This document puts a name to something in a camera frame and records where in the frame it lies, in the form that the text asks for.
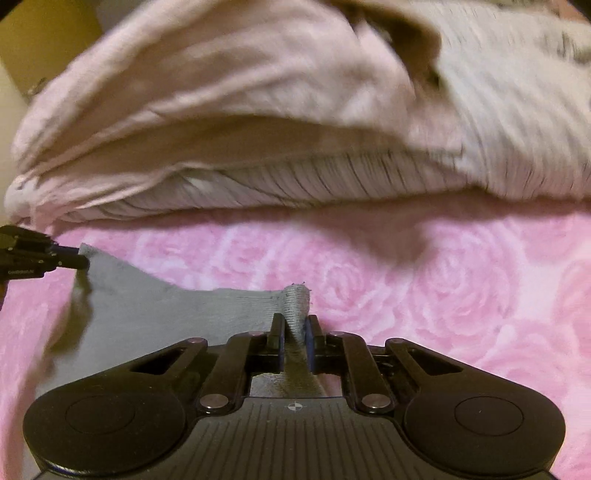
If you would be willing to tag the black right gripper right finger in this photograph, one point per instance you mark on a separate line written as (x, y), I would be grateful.
(314, 340)

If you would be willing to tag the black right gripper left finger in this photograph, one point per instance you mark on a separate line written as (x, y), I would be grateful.
(276, 351)

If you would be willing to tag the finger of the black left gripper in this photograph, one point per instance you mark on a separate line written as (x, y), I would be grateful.
(69, 258)

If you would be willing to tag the grey knit cloth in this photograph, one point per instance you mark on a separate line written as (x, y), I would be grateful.
(118, 313)

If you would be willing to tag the pale pink striped duvet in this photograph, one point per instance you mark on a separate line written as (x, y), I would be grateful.
(232, 104)

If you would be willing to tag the pink rose blanket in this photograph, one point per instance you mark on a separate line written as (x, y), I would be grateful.
(506, 288)

